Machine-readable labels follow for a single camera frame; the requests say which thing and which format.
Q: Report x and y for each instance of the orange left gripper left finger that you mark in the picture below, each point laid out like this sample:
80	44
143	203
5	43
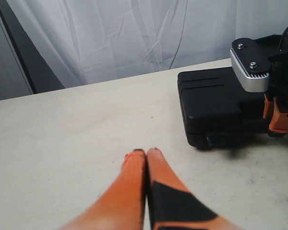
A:
122	206

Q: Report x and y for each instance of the black plastic tool case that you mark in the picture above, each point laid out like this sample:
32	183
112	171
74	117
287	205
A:
216	110

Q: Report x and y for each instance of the white backdrop curtain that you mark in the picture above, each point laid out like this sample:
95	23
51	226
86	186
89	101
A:
47	45

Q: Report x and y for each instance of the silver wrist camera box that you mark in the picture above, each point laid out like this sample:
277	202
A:
250	65

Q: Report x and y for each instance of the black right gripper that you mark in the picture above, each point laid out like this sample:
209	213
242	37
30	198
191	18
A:
276	96

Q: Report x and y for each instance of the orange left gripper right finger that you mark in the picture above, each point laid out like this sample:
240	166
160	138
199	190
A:
171	205

